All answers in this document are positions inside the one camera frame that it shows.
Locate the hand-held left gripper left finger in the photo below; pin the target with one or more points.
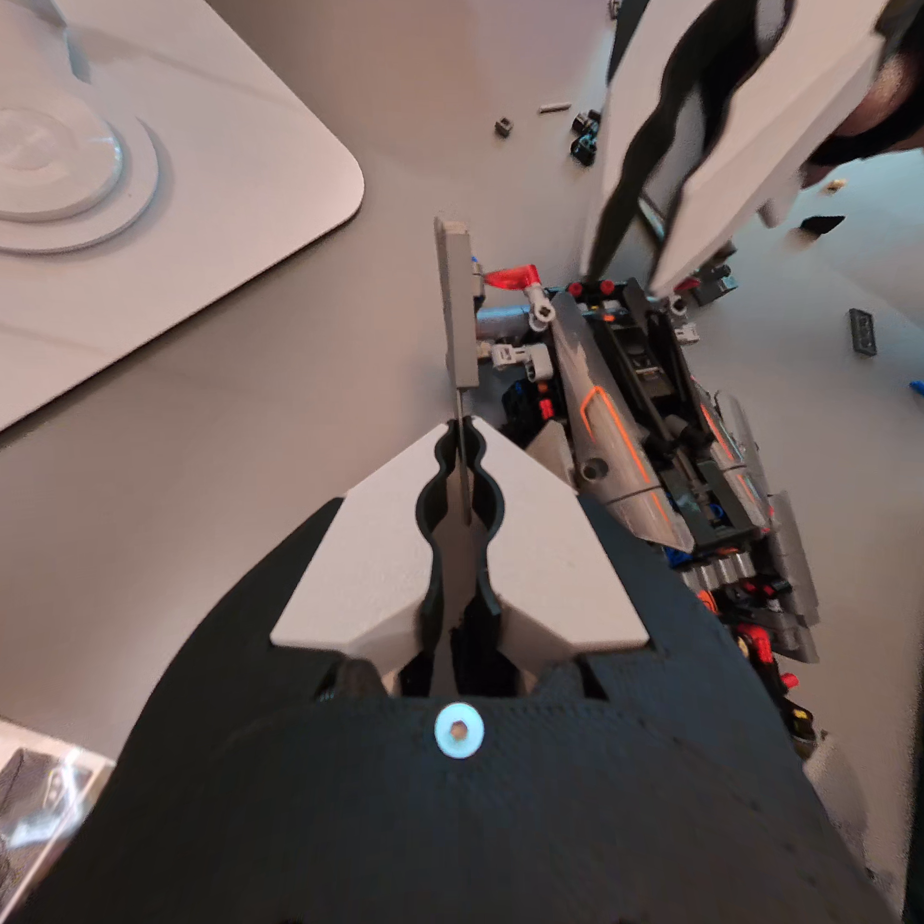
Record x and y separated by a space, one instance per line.
346 570

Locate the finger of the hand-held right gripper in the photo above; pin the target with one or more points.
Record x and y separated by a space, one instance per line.
794 86
635 108

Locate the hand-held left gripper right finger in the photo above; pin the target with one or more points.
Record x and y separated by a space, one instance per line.
570 570

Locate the grey lego vehicle model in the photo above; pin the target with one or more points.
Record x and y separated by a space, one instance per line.
613 375

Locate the grey lego wing assembly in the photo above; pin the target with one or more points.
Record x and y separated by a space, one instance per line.
458 303

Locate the cluster of black lego pieces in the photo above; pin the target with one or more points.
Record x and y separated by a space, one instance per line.
585 141

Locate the black lego wedge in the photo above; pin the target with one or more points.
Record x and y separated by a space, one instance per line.
821 224

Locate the black flat Lego plate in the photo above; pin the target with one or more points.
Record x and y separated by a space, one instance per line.
863 332

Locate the white sticker sheet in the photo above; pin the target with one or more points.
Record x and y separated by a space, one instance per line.
43 808

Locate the white book stand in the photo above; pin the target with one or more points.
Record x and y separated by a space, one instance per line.
180 180

